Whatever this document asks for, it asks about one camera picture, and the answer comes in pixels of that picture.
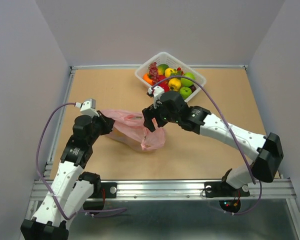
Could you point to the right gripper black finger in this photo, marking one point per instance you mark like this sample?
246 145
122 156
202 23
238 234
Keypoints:
161 120
149 114

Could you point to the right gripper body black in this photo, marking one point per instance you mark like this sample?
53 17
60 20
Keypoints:
172 117

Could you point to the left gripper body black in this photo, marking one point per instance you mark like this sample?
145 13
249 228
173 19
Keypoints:
98 130

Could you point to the pink plastic bag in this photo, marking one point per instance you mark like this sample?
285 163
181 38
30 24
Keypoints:
137 136

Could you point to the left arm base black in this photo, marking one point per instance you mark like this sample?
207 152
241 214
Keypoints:
97 200

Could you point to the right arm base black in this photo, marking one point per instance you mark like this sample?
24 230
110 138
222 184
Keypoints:
231 196

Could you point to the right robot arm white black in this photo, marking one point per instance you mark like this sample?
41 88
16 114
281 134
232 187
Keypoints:
262 154

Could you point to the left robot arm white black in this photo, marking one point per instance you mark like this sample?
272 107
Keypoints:
71 185

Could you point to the orange fruit inside bag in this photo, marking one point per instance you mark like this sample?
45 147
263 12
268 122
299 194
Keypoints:
118 134

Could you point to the small green apple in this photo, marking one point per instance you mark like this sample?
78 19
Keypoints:
185 92

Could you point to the yellow bell pepper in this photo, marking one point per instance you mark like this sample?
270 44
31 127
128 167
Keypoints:
174 84

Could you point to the red apple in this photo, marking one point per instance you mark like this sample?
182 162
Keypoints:
164 86

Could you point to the small dark plum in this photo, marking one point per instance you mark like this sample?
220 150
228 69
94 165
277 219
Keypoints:
193 88

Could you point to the large green apple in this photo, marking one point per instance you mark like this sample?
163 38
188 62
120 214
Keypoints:
187 81

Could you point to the red strawberry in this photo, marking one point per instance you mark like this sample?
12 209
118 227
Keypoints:
162 79

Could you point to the orange tangerine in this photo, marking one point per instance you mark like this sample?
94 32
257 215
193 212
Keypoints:
147 79

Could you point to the red cherries with leaves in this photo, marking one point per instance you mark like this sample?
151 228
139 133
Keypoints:
177 72

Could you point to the purple grape bunch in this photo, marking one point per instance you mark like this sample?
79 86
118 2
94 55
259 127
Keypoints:
153 73

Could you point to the green yellow mango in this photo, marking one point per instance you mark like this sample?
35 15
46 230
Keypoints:
162 68

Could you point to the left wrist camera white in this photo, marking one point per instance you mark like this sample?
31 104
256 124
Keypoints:
88 107

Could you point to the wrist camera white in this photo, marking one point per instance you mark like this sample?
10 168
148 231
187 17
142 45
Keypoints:
155 93
88 107

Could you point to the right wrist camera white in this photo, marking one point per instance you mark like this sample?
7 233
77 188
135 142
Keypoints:
155 93

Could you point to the aluminium front rail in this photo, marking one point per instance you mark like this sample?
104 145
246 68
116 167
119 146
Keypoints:
186 190

